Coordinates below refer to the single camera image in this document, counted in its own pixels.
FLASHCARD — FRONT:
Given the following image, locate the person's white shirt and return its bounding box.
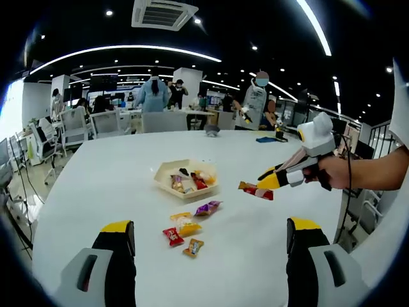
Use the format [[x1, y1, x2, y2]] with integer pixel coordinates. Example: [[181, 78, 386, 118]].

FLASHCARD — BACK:
[[350, 57, 409, 288]]

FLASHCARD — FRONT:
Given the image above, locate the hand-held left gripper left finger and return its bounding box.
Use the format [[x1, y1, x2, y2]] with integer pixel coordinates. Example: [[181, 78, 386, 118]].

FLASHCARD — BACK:
[[59, 219, 137, 307]]

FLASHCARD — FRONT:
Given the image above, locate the beige hexagonal container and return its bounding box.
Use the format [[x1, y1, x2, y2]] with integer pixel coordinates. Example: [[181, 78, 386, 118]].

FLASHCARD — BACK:
[[154, 159, 220, 200]]

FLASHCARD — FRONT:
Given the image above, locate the brown purple food packet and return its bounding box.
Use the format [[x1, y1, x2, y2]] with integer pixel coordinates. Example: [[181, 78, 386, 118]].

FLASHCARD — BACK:
[[171, 175, 185, 194]]

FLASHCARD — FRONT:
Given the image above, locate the grey office chair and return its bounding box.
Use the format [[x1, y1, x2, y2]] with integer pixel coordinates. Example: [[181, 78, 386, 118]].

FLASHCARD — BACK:
[[141, 112, 189, 134]]

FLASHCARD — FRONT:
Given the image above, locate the yellow clear food packet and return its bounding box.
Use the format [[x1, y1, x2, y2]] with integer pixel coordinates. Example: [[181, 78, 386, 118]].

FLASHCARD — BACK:
[[194, 169, 217, 185], [169, 212, 203, 238]]

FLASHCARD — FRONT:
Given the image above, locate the white office chair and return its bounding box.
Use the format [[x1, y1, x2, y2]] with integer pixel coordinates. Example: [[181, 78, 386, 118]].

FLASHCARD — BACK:
[[59, 109, 93, 151], [91, 110, 124, 139], [343, 188, 383, 237], [30, 121, 63, 164]]

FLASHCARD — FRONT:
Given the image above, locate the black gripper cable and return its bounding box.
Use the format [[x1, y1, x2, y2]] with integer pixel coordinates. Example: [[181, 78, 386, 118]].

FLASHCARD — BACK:
[[332, 132, 364, 201]]

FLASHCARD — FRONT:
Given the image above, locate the person's right hand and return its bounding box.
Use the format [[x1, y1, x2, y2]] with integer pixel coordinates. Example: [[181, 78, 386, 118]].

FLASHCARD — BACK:
[[302, 155, 353, 192]]

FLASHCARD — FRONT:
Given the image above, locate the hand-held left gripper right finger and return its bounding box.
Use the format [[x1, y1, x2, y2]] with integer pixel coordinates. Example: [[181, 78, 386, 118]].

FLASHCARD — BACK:
[[285, 216, 369, 307]]

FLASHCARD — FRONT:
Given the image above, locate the ceiling air conditioner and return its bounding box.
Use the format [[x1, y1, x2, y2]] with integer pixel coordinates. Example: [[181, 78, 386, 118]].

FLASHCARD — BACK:
[[131, 0, 199, 31]]

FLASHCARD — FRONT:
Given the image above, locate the black light stand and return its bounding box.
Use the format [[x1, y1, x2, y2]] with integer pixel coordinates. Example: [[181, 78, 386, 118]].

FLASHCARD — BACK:
[[295, 88, 320, 113]]

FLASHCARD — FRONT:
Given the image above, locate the small red food packet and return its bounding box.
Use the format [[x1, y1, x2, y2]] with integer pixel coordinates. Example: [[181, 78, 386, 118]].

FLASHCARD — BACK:
[[162, 226, 183, 247]]

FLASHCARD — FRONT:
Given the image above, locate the dark red food bar packet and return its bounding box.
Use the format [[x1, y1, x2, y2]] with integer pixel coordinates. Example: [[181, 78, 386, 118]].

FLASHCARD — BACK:
[[190, 171, 208, 190]]

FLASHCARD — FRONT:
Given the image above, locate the purple foil food packet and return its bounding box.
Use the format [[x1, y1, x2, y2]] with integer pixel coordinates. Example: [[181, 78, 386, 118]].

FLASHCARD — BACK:
[[194, 200, 224, 217]]

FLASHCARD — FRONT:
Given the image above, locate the red orange food bar packet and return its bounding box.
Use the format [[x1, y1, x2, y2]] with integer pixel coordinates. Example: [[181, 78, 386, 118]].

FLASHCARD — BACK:
[[238, 181, 275, 201]]

